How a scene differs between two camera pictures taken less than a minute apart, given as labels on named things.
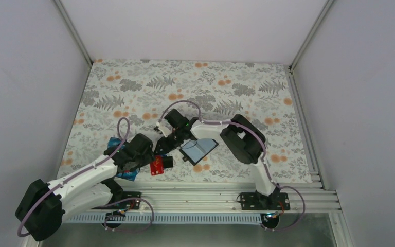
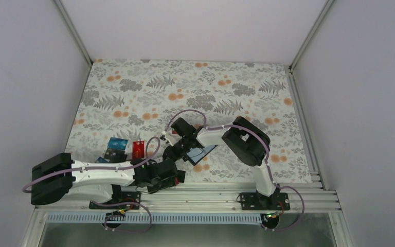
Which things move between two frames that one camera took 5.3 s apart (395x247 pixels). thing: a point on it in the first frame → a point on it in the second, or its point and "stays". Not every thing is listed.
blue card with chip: [115, 141] stays
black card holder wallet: [193, 151] stays
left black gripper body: [142, 160] → [157, 184]
